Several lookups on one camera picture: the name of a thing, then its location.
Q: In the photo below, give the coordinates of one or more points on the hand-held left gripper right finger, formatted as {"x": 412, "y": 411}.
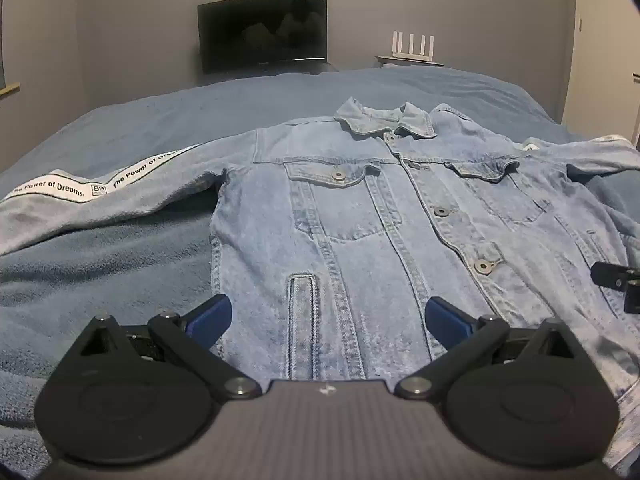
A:
{"x": 447, "y": 321}

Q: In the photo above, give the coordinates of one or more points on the white router with antennas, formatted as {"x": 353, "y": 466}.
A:
{"x": 412, "y": 46}

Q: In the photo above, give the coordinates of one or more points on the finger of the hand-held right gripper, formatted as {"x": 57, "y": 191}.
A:
{"x": 611, "y": 275}

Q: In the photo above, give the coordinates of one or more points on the white wardrobe door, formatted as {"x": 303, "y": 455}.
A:
{"x": 602, "y": 45}

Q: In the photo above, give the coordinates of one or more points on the black flat screen monitor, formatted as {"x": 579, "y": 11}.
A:
{"x": 262, "y": 30}

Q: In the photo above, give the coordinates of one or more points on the wooden window sill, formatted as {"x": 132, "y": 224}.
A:
{"x": 10, "y": 88}

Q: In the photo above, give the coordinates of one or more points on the white small shelf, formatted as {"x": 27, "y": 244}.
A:
{"x": 407, "y": 61}

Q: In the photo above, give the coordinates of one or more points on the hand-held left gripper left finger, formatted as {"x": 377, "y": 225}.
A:
{"x": 209, "y": 319}

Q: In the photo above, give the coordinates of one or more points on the blue bed blanket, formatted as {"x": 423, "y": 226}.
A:
{"x": 125, "y": 280}

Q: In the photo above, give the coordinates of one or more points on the blue denim jacket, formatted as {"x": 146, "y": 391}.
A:
{"x": 380, "y": 240}

